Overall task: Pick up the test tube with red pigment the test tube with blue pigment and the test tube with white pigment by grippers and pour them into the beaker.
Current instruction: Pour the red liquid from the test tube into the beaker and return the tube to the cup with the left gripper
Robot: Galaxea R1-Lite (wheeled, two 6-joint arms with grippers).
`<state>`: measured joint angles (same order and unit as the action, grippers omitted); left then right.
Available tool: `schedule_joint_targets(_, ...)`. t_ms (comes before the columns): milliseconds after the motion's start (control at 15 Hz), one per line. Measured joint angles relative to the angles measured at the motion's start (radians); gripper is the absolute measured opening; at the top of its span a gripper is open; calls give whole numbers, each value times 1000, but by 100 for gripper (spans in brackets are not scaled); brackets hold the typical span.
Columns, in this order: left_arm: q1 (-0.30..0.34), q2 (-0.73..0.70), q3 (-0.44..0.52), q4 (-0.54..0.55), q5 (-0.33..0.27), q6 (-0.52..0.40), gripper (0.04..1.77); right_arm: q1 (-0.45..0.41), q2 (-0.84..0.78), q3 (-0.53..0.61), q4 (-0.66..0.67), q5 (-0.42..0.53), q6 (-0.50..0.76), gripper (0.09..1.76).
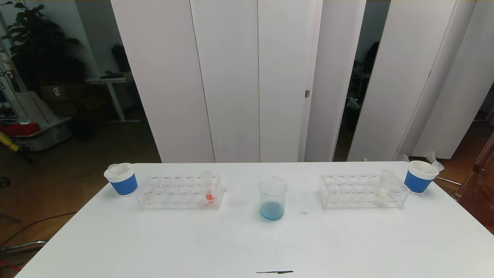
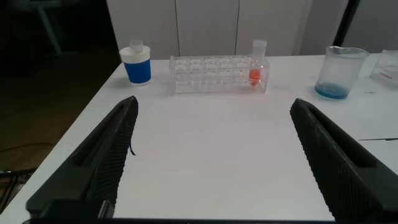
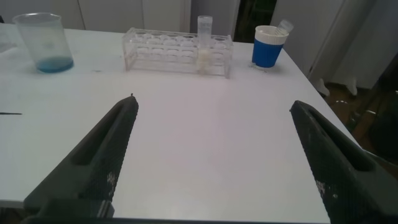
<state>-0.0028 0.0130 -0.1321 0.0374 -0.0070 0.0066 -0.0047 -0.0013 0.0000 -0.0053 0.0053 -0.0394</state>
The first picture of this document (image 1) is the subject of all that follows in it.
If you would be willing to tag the test tube with red pigment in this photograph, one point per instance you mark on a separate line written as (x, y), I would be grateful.
(434, 166)
(209, 197)

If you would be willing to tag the test tube with blue pigment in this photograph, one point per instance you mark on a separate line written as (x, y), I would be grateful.
(115, 168)

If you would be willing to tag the clear glass beaker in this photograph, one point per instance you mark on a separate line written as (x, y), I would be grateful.
(272, 202)

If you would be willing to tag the clear acrylic test tube rack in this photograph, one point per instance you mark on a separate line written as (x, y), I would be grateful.
(347, 191)
(181, 193)

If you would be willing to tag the test tube with white pigment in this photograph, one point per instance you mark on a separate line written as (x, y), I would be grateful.
(384, 189)

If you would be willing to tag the blue and white cup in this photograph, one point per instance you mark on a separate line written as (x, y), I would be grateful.
(418, 182)
(124, 183)

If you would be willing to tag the white standing desk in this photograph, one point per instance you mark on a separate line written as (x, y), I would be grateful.
(112, 80)

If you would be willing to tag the black backpack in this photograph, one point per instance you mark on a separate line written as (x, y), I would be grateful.
(120, 57)

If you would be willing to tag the white partition foot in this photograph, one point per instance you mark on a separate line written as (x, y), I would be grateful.
(405, 157)
(430, 155)

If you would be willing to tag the black bin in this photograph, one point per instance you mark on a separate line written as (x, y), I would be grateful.
(82, 128)

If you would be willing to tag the brown cardboard box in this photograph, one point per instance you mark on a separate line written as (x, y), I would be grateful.
(52, 92)

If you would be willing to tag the white machine base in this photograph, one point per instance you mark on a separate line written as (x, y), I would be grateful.
(46, 138)

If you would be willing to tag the white leaning board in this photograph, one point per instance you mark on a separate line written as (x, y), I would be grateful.
(32, 109)

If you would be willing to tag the dark green potted plant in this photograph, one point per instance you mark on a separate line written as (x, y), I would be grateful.
(38, 46)

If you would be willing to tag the yellow tool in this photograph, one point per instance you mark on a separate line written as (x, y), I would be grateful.
(7, 143)

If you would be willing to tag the metal chair leg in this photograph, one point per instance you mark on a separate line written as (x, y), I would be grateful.
(23, 245)

